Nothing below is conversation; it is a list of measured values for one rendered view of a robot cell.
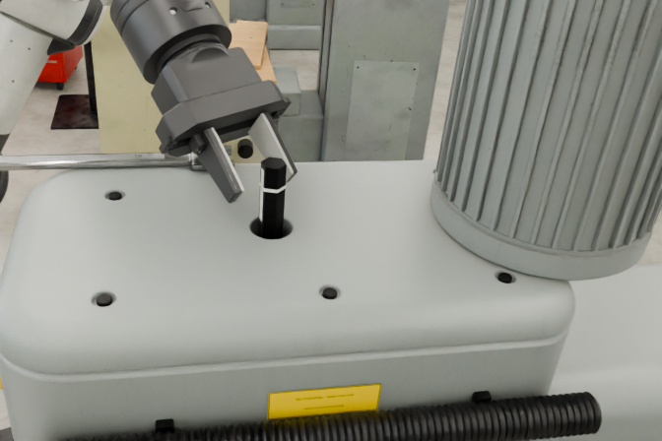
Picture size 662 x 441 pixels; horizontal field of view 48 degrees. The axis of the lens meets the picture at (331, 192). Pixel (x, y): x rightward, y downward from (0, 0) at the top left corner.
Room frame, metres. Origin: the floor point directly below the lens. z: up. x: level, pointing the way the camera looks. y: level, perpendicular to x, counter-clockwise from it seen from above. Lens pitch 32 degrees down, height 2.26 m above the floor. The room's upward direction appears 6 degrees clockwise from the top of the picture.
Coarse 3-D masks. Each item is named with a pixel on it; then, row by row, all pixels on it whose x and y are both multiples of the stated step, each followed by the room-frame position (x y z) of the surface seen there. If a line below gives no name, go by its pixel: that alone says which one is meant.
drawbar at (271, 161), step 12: (264, 168) 0.52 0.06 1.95; (276, 168) 0.52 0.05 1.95; (264, 180) 0.52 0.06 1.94; (276, 180) 0.52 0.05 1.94; (264, 192) 0.52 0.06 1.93; (264, 204) 0.52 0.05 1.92; (276, 204) 0.52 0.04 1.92; (264, 216) 0.52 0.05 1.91; (276, 216) 0.52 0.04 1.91; (264, 228) 0.52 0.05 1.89; (276, 228) 0.52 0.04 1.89
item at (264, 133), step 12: (264, 120) 0.58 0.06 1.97; (252, 132) 0.59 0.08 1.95; (264, 132) 0.58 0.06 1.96; (276, 132) 0.57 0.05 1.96; (264, 144) 0.58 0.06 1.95; (276, 144) 0.57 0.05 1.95; (264, 156) 0.58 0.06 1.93; (276, 156) 0.57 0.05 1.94; (288, 156) 0.56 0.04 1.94; (288, 168) 0.55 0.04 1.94; (288, 180) 0.56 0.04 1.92
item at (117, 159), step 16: (0, 160) 0.58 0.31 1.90; (16, 160) 0.59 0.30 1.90; (32, 160) 0.59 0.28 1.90; (48, 160) 0.59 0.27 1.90; (64, 160) 0.59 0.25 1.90; (80, 160) 0.60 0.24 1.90; (96, 160) 0.60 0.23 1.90; (112, 160) 0.60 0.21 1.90; (128, 160) 0.61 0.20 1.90; (144, 160) 0.61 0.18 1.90; (160, 160) 0.61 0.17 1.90; (176, 160) 0.62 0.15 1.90; (192, 160) 0.62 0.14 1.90
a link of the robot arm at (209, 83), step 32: (160, 0) 0.61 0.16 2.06; (192, 0) 0.62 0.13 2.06; (128, 32) 0.60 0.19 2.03; (160, 32) 0.59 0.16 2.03; (192, 32) 0.60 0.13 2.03; (224, 32) 0.63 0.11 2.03; (160, 64) 0.59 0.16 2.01; (192, 64) 0.58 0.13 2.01; (224, 64) 0.60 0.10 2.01; (160, 96) 0.57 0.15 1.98; (192, 96) 0.55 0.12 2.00; (224, 96) 0.56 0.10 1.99; (256, 96) 0.58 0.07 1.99; (288, 96) 0.61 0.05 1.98; (160, 128) 0.54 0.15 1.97; (192, 128) 0.53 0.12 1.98; (224, 128) 0.58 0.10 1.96
